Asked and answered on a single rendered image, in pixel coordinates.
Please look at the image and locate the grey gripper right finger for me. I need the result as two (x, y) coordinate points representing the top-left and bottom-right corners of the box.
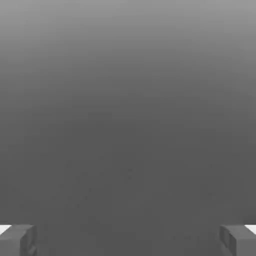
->
(218, 224), (256, 256)

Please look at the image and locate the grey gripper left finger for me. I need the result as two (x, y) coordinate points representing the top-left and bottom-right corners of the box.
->
(0, 224), (38, 256)

